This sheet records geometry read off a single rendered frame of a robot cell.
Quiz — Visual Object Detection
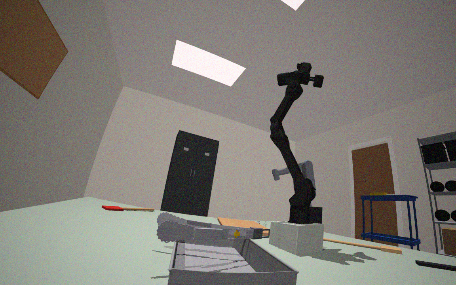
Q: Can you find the wooden board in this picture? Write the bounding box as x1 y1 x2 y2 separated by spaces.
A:
217 217 269 236

